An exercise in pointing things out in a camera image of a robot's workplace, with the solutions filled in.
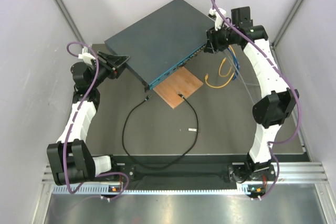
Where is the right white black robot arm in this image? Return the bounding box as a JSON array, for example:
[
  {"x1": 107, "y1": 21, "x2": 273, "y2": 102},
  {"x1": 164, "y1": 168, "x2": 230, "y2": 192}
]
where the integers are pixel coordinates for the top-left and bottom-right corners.
[{"x1": 204, "y1": 6, "x2": 299, "y2": 183}]

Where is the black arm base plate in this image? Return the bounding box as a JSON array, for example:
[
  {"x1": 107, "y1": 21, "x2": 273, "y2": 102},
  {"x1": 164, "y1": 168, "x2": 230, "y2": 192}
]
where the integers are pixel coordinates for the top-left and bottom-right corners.
[{"x1": 111, "y1": 154, "x2": 276, "y2": 183}]

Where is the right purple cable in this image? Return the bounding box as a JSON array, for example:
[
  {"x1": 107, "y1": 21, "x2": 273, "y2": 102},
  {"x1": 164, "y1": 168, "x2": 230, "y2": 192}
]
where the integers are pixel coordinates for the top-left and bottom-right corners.
[{"x1": 208, "y1": 0, "x2": 301, "y2": 200}]

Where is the white slotted cable duct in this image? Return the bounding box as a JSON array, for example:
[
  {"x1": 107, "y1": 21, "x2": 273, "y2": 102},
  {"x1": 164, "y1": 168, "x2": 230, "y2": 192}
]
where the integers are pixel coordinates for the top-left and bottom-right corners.
[{"x1": 52, "y1": 183, "x2": 266, "y2": 196}]

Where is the purple cable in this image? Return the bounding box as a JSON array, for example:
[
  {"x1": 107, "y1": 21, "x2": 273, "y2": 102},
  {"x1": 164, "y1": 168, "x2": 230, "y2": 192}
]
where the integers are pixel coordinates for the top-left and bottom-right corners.
[
  {"x1": 52, "y1": 41, "x2": 129, "y2": 201},
  {"x1": 208, "y1": 0, "x2": 301, "y2": 200}
]

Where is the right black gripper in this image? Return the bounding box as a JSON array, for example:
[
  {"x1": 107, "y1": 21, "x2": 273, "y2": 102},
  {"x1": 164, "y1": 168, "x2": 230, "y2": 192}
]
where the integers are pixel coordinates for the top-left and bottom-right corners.
[{"x1": 202, "y1": 22, "x2": 237, "y2": 55}]

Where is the blue ethernet cable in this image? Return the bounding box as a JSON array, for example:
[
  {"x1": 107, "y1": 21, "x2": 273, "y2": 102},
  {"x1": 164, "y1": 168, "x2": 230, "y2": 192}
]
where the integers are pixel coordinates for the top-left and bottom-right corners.
[{"x1": 227, "y1": 45, "x2": 241, "y2": 80}]

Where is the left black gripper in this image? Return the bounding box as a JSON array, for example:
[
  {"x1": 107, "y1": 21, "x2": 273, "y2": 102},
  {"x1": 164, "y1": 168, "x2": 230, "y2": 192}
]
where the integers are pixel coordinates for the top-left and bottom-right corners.
[{"x1": 90, "y1": 51, "x2": 130, "y2": 89}]

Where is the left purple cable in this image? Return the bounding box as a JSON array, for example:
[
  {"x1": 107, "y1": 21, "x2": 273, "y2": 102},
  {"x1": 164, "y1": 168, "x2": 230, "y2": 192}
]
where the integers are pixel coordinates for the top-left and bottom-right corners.
[{"x1": 52, "y1": 41, "x2": 129, "y2": 201}]

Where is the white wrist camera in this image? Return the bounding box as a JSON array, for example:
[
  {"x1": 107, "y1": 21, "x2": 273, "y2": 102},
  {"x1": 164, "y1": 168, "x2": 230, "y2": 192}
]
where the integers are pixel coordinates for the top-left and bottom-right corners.
[
  {"x1": 208, "y1": 8, "x2": 226, "y2": 31},
  {"x1": 78, "y1": 47, "x2": 96, "y2": 66}
]

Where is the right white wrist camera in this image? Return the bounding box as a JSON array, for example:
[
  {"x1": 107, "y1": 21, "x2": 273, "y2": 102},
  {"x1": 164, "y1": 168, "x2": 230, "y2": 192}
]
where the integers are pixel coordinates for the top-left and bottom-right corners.
[{"x1": 208, "y1": 8, "x2": 226, "y2": 31}]

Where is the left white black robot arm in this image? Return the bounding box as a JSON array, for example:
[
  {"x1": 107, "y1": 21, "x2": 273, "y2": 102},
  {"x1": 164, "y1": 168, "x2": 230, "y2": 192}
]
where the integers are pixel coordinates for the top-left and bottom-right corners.
[{"x1": 47, "y1": 51, "x2": 130, "y2": 186}]

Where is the grey ethernet cable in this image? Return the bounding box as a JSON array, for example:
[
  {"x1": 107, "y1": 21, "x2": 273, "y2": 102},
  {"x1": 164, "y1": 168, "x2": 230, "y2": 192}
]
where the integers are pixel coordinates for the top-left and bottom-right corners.
[{"x1": 225, "y1": 50, "x2": 260, "y2": 104}]

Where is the black patch cable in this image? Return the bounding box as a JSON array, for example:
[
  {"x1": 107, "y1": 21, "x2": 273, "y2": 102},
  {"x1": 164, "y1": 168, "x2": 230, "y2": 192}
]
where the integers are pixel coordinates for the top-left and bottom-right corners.
[{"x1": 122, "y1": 93, "x2": 200, "y2": 169}]

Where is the wooden board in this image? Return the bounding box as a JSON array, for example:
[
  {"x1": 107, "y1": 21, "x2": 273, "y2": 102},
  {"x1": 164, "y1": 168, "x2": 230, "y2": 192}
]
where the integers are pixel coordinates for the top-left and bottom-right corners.
[{"x1": 153, "y1": 67, "x2": 203, "y2": 109}]

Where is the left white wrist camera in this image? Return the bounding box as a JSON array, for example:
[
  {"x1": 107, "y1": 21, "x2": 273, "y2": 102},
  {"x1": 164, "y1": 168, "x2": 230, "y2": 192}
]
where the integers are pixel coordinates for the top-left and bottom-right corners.
[{"x1": 78, "y1": 47, "x2": 96, "y2": 66}]

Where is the dark blue network switch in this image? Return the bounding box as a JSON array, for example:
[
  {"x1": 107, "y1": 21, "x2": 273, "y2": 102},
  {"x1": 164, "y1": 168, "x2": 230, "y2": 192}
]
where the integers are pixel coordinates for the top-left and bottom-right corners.
[{"x1": 104, "y1": 0, "x2": 214, "y2": 91}]

